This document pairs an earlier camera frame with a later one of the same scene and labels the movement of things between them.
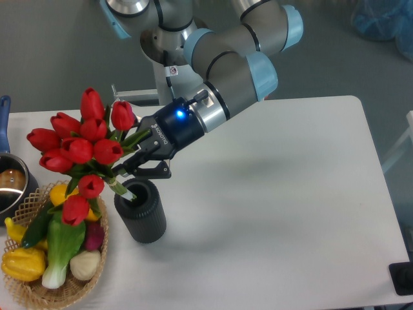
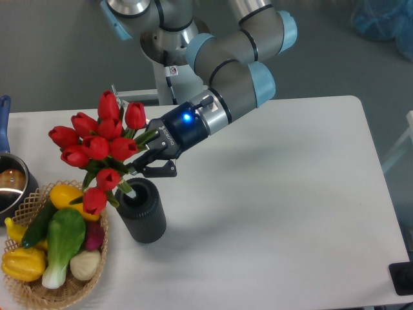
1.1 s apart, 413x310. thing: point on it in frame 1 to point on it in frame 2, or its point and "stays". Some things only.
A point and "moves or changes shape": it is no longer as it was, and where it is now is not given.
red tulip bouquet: x=84 y=149 moves or changes shape
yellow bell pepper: x=24 y=264 stays
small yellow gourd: x=15 y=232 stays
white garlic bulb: x=84 y=266 stays
